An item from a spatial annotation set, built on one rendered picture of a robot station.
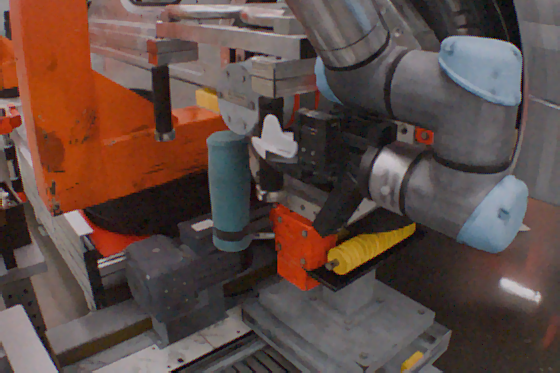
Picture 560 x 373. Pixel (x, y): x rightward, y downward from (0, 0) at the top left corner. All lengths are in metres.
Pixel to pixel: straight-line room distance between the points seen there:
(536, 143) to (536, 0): 0.21
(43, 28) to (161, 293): 0.68
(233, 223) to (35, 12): 0.64
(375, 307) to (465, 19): 0.81
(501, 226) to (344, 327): 0.85
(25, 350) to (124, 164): 0.85
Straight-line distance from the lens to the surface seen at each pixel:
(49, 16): 1.10
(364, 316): 1.26
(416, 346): 1.32
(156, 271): 1.15
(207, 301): 1.51
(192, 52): 0.92
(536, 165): 0.76
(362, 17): 0.42
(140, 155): 1.23
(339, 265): 0.96
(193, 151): 1.31
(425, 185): 0.45
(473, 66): 0.39
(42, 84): 1.11
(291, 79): 0.61
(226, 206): 0.98
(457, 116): 0.40
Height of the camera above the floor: 1.05
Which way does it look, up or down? 22 degrees down
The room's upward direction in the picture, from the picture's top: straight up
